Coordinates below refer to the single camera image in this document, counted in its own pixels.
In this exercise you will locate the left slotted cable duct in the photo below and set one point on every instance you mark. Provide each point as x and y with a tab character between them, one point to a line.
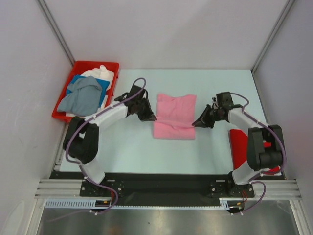
77	204

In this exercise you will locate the pink t shirt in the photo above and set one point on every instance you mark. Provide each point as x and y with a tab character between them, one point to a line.
175	116

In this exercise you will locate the red plastic bin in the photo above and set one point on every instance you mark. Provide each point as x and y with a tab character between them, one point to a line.
78	68

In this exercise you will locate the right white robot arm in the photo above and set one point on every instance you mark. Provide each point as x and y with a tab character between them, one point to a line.
265	152

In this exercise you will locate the red folded t shirt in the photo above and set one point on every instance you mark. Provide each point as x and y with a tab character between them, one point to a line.
238	144

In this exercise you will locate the right aluminium corner post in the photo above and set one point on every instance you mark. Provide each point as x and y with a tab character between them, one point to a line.
273	33

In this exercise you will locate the aluminium corner post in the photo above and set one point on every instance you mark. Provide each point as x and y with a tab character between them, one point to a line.
55	29
273	33

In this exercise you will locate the grey t shirt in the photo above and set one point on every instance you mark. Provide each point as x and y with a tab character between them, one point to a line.
77	105

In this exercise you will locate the white t shirt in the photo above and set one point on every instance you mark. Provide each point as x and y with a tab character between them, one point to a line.
104	77

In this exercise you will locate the slotted cable duct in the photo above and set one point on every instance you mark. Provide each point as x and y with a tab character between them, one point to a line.
77	204
229	203

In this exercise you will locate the left aluminium corner post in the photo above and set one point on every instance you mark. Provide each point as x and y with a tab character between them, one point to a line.
55	29

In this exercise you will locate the aluminium frame rail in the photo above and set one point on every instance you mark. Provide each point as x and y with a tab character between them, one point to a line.
71	189

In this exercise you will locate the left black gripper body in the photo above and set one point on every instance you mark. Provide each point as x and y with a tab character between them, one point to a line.
143	110

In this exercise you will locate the right slotted cable duct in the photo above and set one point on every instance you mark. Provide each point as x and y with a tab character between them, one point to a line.
229	203

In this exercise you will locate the blue t shirt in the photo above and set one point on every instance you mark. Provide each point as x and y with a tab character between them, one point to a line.
93	90

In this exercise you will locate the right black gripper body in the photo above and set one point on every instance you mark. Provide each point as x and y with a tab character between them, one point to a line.
210	116

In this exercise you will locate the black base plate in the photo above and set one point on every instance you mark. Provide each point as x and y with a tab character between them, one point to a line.
165	190

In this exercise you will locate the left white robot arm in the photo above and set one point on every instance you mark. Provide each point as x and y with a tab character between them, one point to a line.
81	143

